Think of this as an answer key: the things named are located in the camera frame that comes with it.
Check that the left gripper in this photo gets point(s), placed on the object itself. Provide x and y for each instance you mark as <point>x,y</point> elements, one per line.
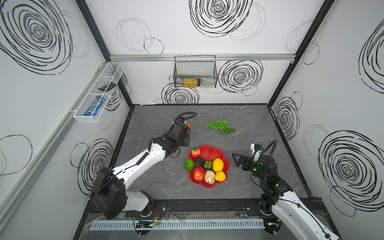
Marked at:
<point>182,130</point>

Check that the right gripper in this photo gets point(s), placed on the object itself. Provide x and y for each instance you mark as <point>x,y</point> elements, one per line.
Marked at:
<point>244,161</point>

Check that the red strawberry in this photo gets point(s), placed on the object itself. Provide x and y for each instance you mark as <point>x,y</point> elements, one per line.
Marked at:
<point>196,153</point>

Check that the green lime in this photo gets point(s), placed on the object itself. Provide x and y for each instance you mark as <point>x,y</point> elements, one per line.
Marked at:
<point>190,165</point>

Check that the red flower-shaped fruit bowl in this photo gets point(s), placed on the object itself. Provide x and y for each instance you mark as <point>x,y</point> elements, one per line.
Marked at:
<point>210,154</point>

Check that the dark avocado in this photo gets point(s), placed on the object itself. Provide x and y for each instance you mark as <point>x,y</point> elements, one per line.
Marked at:
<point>199,163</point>

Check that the yellow lemon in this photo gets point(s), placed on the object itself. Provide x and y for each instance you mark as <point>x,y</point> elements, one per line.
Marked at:
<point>218,165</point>

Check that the yellow pear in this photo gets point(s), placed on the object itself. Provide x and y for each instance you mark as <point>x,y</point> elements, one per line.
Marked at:
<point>220,176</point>

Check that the red apple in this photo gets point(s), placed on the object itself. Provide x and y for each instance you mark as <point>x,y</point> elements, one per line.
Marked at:
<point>198,174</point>

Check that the beige garlic bulb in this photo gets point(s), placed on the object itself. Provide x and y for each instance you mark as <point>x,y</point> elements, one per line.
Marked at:
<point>209,177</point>

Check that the green grape bunch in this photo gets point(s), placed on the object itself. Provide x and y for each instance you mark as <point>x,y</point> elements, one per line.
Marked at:
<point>222,126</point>

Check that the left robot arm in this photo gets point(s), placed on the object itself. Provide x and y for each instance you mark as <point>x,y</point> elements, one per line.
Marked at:
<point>110,194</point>

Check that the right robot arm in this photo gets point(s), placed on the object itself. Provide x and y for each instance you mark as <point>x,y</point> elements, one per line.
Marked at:
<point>279,198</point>

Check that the yellow box in basket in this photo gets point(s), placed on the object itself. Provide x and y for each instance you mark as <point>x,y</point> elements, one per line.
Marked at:
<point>191,83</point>

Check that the green item in basket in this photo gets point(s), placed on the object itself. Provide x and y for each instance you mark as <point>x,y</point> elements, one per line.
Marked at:
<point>208,82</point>

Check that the black remote control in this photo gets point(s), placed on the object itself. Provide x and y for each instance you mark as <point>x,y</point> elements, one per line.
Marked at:
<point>107,87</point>

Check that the blue candy packet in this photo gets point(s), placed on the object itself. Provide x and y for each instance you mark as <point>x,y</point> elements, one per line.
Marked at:
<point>95,106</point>

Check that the black wire basket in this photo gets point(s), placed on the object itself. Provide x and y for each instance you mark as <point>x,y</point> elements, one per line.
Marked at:
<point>194,66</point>

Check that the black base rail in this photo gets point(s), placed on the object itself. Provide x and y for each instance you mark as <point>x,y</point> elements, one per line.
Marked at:
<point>164,208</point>

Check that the white wire shelf basket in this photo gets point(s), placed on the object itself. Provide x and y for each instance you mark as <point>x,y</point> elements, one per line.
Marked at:
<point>107,73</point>

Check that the grey slotted cable duct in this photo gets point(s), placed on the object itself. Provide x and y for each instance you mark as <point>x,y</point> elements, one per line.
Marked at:
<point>176,224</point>

